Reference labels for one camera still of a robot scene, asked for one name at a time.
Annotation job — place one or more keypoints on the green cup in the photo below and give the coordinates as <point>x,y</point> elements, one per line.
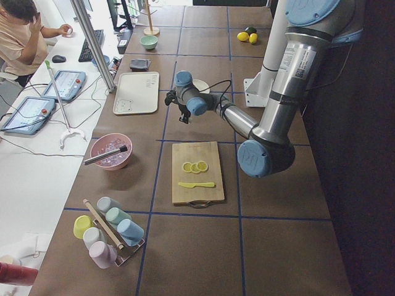
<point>115,215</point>

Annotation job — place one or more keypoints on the grabber stick green handle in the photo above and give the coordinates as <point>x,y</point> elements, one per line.
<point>69,130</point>

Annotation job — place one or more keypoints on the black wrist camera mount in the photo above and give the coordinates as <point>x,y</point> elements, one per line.
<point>171,98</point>

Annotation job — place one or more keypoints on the blue cup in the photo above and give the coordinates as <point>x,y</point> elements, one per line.
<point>131,232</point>

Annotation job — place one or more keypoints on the blue teach pendant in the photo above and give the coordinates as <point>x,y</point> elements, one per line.
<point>69,83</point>
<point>30,116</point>

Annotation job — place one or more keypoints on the seated person beige shirt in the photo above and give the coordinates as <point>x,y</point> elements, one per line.
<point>23,46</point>

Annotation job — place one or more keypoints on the aluminium frame post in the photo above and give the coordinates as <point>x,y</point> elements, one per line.
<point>86,26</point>

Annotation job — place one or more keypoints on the pink cup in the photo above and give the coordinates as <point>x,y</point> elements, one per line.
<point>103,254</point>

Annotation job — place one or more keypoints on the far blue teach pendant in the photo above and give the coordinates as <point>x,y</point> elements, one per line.
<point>69,83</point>

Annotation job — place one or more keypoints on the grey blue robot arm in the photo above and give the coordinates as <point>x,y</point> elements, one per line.
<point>301,33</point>

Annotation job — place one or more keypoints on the pink bowl with ice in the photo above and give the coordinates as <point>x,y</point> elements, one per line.
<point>110,142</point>

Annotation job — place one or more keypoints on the yellow lemon right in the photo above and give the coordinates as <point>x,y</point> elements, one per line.
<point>253,38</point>

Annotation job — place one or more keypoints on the grey cup top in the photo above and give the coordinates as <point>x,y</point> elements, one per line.
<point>104,204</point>

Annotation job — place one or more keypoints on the light grey cup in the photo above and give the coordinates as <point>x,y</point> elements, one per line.
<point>92,235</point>

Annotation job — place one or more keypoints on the yellow cup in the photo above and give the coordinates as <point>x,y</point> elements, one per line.
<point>81,224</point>

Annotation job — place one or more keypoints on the lemon slice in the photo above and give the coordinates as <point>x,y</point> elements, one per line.
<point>194,168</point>
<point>186,167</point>
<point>202,166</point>

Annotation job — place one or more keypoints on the bamboo cutting board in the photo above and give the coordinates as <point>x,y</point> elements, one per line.
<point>196,174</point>

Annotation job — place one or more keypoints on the steel muddler black tip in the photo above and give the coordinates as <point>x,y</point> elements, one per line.
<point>99,157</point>

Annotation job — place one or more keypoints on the red bottle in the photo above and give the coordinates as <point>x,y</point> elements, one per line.
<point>17,275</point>

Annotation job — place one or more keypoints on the cream bear tray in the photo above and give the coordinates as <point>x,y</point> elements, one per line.
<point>137,93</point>

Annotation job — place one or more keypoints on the green bowl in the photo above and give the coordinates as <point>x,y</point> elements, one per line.
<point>149,42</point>

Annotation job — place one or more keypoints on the near blue teach pendant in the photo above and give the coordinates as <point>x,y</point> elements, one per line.
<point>30,116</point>

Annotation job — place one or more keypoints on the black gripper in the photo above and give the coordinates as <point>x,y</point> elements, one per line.
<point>183,110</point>

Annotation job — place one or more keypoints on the wooden mug tree stand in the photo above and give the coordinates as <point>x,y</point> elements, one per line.
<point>150,29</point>

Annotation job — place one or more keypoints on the dark green avocado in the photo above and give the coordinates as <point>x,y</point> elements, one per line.
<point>250,30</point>

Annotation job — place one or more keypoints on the yellow plastic knife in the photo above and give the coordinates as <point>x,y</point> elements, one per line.
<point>193,185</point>

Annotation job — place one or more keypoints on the folded grey cloth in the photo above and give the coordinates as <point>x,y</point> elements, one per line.
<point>140,65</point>

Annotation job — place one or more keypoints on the cream round plate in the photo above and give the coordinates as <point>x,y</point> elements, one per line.
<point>201,86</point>

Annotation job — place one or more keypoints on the black computer mouse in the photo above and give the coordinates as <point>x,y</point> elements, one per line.
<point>59,59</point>

